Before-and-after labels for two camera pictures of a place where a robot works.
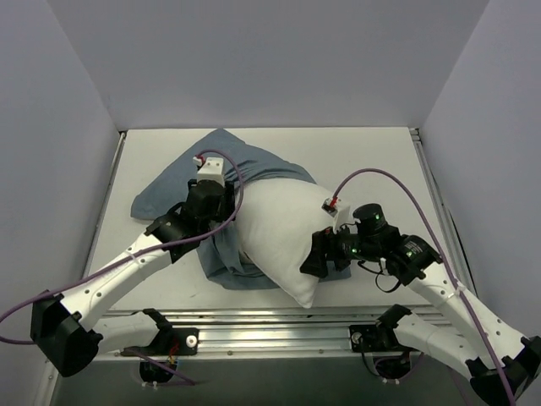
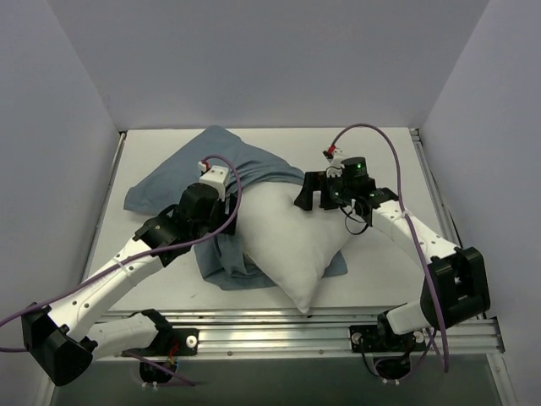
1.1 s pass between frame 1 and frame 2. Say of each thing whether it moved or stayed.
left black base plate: stayed
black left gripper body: stayed
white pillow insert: stayed
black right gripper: moved
